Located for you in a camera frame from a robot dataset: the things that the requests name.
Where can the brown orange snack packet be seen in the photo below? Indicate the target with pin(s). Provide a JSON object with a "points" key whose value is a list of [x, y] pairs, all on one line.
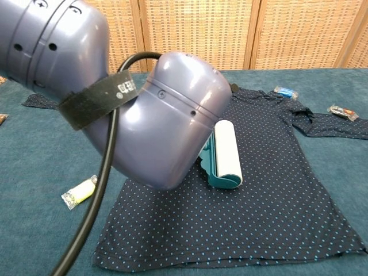
{"points": [[3, 119]]}

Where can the left purple-grey robot arm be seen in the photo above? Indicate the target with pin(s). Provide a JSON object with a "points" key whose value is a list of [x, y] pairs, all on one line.
{"points": [[172, 115]]}

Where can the white snack packet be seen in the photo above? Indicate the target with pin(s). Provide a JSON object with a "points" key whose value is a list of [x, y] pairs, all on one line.
{"points": [[79, 192]]}

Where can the dark orange snack packet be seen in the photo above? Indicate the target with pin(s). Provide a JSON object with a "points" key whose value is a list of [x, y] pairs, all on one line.
{"points": [[342, 112]]}

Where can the blue snack packet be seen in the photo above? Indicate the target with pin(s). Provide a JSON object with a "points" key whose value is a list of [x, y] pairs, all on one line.
{"points": [[286, 92]]}

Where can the blue carpet table cover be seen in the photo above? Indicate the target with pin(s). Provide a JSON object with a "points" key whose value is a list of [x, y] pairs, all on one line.
{"points": [[34, 172]]}

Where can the navy polka dot shirt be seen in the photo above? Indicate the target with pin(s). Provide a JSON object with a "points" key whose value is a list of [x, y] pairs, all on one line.
{"points": [[230, 215]]}

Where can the bamboo folding screen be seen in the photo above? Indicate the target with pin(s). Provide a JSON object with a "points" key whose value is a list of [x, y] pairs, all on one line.
{"points": [[287, 31]]}

